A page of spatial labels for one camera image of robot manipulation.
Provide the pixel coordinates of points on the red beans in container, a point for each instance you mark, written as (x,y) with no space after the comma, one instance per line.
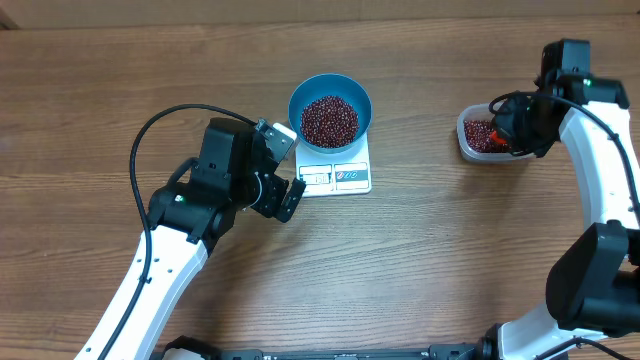
(478,134)

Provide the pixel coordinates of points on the orange scoop blue handle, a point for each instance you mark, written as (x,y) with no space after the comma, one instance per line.
(497,139)

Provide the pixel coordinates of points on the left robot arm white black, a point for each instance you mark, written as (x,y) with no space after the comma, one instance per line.
(235,170)

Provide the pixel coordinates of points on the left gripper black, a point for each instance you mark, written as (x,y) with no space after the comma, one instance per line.
(277,187)

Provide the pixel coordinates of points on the blue metal bowl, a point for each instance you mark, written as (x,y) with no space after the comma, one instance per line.
(322,85)

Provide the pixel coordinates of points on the red beans in bowl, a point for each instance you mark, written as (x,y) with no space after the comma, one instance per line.
(329,122)

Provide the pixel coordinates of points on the clear plastic bean container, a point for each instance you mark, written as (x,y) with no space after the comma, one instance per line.
(480,112)

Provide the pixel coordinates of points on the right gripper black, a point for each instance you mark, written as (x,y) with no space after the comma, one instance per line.
(504,128)

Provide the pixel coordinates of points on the white digital kitchen scale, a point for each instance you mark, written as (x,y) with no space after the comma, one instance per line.
(335,174)

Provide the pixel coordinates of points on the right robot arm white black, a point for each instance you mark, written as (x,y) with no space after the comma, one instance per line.
(588,298)

